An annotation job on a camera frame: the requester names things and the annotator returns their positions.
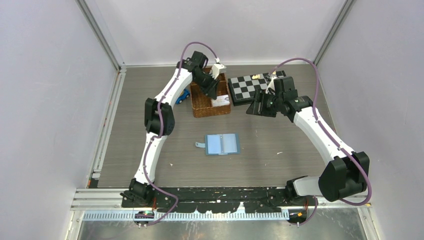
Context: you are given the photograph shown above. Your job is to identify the black white chessboard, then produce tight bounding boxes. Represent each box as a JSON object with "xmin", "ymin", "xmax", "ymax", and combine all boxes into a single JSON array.
[{"xmin": 227, "ymin": 73, "xmax": 269, "ymax": 107}]

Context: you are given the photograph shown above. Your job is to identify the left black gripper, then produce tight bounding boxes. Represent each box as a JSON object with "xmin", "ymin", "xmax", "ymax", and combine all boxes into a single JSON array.
[{"xmin": 193, "ymin": 72, "xmax": 221, "ymax": 100}]

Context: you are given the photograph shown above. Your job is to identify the cards in basket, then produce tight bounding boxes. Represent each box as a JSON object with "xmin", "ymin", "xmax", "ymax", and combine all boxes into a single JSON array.
[{"xmin": 211, "ymin": 94, "xmax": 231, "ymax": 107}]

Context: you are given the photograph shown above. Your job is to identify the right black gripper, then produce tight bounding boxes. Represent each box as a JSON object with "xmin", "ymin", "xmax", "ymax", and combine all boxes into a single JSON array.
[{"xmin": 246, "ymin": 88, "xmax": 284, "ymax": 118}]

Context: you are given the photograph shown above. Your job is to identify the blue yellow toy car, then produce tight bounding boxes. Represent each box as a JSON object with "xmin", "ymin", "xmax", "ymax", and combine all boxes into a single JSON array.
[{"xmin": 176, "ymin": 88, "xmax": 191, "ymax": 104}]

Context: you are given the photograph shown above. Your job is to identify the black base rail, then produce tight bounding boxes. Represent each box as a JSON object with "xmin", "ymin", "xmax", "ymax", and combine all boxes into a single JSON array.
[{"xmin": 120, "ymin": 186, "xmax": 315, "ymax": 214}]

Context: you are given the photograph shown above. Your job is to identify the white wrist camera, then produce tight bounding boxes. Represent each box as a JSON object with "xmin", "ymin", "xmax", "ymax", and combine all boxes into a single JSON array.
[
  {"xmin": 210, "ymin": 57, "xmax": 227, "ymax": 80},
  {"xmin": 265, "ymin": 74, "xmax": 278, "ymax": 95}
]

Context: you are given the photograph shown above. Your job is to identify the brown wicker basket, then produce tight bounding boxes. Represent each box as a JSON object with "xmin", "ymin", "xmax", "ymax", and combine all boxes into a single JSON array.
[{"xmin": 189, "ymin": 73, "xmax": 232, "ymax": 118}]

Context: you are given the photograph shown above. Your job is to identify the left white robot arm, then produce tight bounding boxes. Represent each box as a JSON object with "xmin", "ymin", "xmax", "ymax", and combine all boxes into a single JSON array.
[{"xmin": 121, "ymin": 51, "xmax": 226, "ymax": 208}]

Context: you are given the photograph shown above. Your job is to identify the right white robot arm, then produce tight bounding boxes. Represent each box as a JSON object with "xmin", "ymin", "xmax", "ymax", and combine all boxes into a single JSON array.
[{"xmin": 246, "ymin": 76, "xmax": 372, "ymax": 206}]

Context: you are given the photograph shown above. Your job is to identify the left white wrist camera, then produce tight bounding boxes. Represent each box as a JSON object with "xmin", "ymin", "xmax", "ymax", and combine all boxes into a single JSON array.
[{"xmin": 210, "ymin": 57, "xmax": 227, "ymax": 80}]

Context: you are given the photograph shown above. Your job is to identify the blue card holder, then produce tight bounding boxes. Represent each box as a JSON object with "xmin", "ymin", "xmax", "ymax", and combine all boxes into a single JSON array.
[{"xmin": 195, "ymin": 133, "xmax": 241, "ymax": 156}]

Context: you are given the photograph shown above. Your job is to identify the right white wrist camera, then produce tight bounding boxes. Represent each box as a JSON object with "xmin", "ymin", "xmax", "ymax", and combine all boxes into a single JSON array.
[{"xmin": 265, "ymin": 74, "xmax": 278, "ymax": 95}]

